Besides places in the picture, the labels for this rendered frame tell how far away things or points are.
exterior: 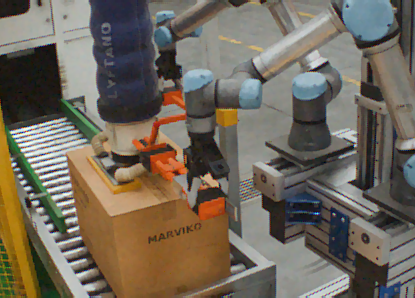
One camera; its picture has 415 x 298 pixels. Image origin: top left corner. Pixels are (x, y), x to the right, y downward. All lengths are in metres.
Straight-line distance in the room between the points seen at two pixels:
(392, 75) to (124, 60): 0.91
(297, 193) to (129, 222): 0.56
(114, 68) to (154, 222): 0.51
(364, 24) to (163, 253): 1.06
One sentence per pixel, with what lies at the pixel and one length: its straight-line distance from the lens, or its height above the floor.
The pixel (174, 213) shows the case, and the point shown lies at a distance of 2.04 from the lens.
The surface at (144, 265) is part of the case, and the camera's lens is 2.09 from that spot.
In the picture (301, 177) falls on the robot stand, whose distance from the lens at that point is 2.09.
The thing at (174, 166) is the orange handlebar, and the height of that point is 1.09.
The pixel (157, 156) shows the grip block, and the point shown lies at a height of 1.10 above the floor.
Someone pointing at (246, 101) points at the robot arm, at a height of 1.37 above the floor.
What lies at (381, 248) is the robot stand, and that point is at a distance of 1.71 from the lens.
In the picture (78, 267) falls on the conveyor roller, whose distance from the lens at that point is 2.50.
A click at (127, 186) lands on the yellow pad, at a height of 0.97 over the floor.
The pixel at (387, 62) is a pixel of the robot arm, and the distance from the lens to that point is 1.50.
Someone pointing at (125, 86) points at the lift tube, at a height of 1.28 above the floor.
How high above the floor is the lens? 1.88
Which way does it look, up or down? 23 degrees down
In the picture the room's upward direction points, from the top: 4 degrees counter-clockwise
